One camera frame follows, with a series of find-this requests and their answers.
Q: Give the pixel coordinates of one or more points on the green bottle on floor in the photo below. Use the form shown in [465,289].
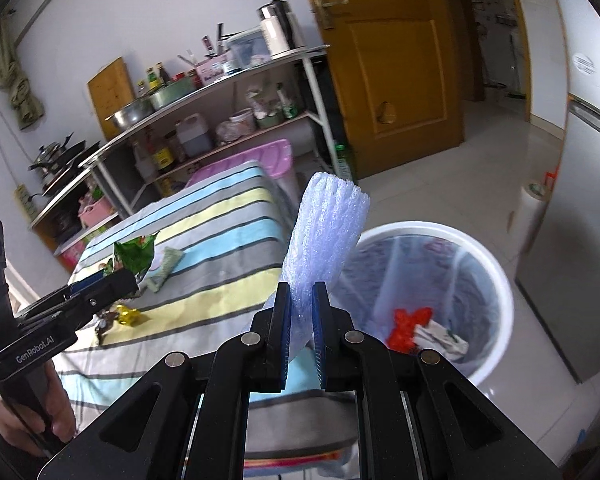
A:
[346,163]

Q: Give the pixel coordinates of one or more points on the white foam sleeve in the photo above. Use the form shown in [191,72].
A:
[330,221]

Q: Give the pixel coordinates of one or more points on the green basin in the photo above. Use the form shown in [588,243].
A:
[172,92]

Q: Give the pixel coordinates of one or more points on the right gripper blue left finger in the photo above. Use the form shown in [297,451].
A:
[273,324]

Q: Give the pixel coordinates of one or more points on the pink storage basket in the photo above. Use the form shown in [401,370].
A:
[93,211]

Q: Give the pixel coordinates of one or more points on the person's left hand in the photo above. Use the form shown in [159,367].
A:
[19,423]

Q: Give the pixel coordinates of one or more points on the black wok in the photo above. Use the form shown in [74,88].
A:
[56,158]

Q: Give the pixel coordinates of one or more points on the silver refrigerator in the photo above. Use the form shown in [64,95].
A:
[560,274]

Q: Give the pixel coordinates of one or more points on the white oil jug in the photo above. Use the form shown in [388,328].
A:
[194,134]

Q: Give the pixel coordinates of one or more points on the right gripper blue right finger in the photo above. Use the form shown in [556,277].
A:
[330,324]

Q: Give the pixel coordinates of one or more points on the pale green snack packet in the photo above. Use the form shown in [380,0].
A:
[161,268]

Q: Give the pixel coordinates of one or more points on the wooden cutting board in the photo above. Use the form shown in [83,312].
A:
[110,90]

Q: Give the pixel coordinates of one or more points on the green snack wrapper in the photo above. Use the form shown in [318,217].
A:
[135,255]

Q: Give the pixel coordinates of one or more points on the yellow snack wrapper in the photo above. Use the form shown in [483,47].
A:
[127,316]

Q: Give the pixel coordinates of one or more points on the white electric kettle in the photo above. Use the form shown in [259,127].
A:
[280,28]

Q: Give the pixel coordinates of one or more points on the power strip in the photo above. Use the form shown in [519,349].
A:
[25,201]

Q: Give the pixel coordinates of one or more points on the hanging green cloth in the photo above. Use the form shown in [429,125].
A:
[15,82]

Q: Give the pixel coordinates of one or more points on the pink utensil basket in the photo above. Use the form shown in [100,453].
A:
[211,69]

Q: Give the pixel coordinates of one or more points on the striped table cloth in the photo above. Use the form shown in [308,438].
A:
[234,228]

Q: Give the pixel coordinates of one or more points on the clear plastic box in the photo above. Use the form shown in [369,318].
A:
[249,48]

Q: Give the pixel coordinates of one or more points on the steel bowl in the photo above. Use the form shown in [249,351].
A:
[131,114]

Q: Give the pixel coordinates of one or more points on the dark brown wrapper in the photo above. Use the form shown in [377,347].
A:
[105,321]

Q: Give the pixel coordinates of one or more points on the red plastic bag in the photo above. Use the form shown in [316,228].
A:
[401,338]

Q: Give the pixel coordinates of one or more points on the white trash bin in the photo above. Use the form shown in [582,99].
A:
[414,264]

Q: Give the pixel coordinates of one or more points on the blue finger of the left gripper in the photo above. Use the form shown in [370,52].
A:
[76,310]
[86,282]

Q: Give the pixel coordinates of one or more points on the wooden door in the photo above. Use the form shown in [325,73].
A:
[395,72]

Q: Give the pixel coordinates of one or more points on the oil bottle yellow label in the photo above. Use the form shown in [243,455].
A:
[160,153]

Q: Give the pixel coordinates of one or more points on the paper towel roll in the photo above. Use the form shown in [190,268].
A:
[532,202]

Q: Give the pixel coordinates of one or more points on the beige paper bag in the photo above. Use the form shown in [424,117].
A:
[438,338]

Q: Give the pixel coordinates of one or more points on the metal kitchen shelf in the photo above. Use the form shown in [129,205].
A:
[97,160]

